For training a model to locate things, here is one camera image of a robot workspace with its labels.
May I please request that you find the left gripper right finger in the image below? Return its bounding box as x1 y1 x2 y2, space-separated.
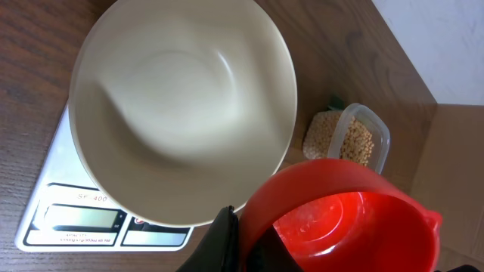
246 226 303 272

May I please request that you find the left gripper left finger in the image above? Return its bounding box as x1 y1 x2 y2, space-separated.
177 206 239 272

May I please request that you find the red measuring scoop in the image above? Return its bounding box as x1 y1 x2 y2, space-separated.
239 159 442 271

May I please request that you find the white round bowl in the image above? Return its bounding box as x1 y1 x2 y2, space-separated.
68 0 297 227

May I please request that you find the white kitchen scale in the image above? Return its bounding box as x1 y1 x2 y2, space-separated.
14 110 193 252

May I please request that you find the pile of soybeans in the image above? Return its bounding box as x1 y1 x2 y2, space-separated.
302 110 375 167

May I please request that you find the clear plastic container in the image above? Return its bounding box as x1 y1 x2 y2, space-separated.
327 103 390 174

